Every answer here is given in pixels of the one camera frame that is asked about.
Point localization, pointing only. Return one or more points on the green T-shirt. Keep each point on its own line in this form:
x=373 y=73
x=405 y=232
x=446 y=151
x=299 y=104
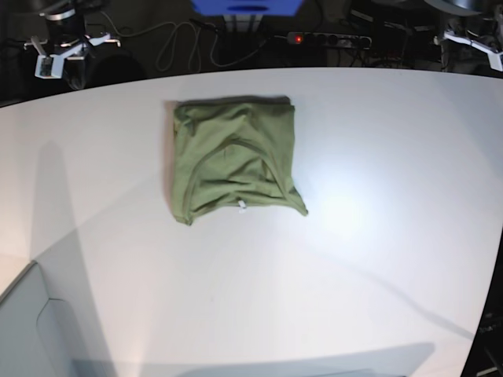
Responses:
x=233 y=152

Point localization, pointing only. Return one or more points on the black power strip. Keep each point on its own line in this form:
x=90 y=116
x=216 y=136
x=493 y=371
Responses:
x=329 y=40

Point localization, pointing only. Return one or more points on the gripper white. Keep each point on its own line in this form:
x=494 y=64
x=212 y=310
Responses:
x=490 y=45
x=67 y=58

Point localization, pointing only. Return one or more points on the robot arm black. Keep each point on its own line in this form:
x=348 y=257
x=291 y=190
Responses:
x=66 y=20
x=475 y=24

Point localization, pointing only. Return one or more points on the blue box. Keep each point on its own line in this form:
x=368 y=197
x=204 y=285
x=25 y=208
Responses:
x=245 y=7

